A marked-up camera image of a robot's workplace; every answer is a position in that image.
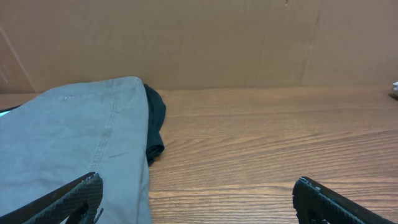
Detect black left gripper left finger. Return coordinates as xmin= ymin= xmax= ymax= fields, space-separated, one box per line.
xmin=1 ymin=172 xmax=103 ymax=224

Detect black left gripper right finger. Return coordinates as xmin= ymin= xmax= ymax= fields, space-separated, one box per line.
xmin=292 ymin=177 xmax=394 ymax=224

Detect grey shorts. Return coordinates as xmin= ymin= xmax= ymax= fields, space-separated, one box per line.
xmin=1 ymin=77 xmax=152 ymax=223

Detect light blue t-shirt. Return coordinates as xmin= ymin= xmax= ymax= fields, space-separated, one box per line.
xmin=0 ymin=111 xmax=10 ymax=117

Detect black t-shirt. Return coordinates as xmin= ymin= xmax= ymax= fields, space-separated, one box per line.
xmin=144 ymin=84 xmax=166 ymax=166

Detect beige folded shorts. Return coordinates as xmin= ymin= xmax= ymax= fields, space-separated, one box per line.
xmin=391 ymin=82 xmax=398 ymax=98

